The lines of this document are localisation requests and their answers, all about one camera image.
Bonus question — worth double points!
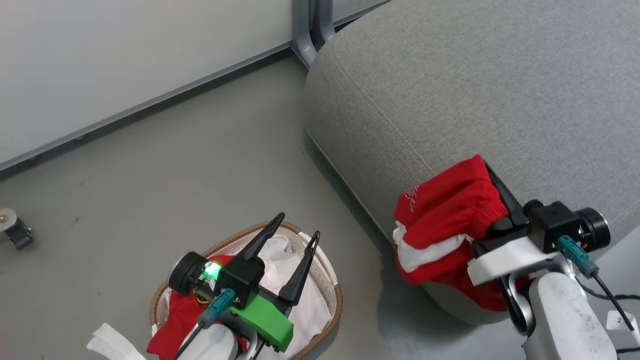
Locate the black cable teal plug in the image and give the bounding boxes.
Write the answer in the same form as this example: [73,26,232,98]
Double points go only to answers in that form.
[556,235,640,333]
[172,287,237,360]

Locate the red shorts with white trim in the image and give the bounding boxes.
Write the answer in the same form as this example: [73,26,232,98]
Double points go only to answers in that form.
[393,154,531,312]

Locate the grey fabric sofa seat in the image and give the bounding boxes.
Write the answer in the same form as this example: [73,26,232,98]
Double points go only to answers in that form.
[304,0,640,326]

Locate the red garment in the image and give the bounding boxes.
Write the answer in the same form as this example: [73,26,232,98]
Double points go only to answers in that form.
[146,255,251,360]

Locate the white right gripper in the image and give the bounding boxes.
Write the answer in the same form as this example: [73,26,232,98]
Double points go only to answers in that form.
[467,160,574,287]

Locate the right black cable teal plug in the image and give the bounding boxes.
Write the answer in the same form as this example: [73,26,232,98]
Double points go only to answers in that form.
[556,235,640,333]

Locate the white basket liner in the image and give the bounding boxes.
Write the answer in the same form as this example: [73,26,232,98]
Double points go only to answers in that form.
[154,232,335,360]

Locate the grey partition bottom rail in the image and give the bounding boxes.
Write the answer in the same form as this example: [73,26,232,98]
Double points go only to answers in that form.
[0,0,393,173]

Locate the white basket with brown rim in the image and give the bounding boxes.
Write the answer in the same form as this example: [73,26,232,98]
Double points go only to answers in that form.
[149,221,344,360]

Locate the white paper tag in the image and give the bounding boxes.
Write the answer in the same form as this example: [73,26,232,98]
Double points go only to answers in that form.
[606,310,640,346]

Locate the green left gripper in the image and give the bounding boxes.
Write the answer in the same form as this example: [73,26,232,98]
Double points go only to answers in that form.
[229,212,321,353]

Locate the left black cable teal plug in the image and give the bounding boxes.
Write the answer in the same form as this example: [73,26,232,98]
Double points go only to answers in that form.
[172,287,237,360]

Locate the white folded cloth piece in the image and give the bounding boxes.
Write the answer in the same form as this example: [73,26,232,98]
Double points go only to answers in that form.
[86,322,147,360]

